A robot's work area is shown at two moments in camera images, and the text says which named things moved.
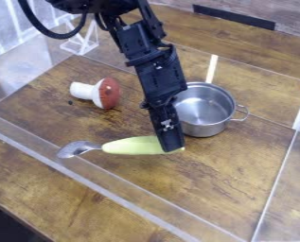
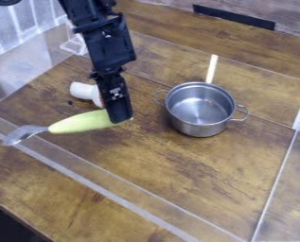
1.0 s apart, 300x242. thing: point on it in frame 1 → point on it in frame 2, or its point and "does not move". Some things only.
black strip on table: (235, 17) does not move
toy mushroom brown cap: (104, 93) does not move
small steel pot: (207, 109) does not move
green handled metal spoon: (127, 146) → (82, 122)
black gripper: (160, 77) → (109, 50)
